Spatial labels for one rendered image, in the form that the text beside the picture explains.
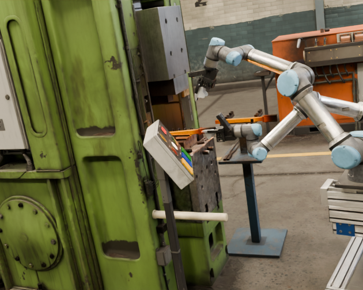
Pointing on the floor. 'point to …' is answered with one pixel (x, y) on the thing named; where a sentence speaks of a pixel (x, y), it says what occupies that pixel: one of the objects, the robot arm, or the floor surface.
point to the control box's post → (173, 233)
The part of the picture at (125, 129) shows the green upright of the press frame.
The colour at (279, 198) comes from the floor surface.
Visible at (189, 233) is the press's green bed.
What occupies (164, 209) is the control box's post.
